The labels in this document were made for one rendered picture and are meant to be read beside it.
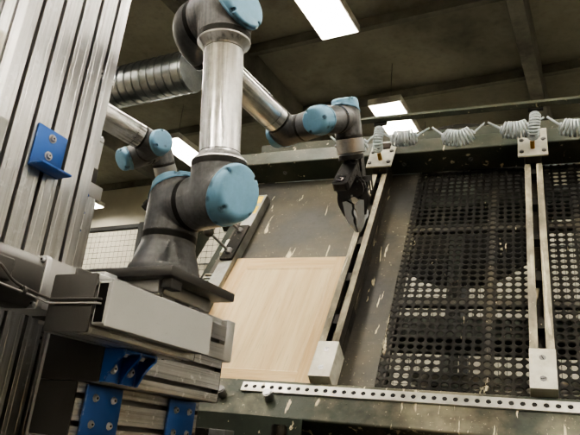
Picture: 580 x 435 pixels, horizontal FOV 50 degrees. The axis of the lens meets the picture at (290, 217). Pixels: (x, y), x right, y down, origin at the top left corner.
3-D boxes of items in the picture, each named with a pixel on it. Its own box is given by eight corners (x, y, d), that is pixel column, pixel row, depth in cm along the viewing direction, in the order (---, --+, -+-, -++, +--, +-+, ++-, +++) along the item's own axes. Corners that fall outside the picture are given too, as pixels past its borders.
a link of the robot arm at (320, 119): (293, 141, 161) (318, 140, 169) (328, 131, 154) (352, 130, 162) (287, 112, 161) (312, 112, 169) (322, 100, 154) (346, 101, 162)
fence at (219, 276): (160, 383, 187) (155, 375, 184) (259, 203, 259) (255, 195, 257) (174, 384, 185) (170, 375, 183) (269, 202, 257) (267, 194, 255)
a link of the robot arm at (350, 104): (323, 100, 167) (340, 100, 173) (327, 141, 168) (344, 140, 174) (347, 95, 162) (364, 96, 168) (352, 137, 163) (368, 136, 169)
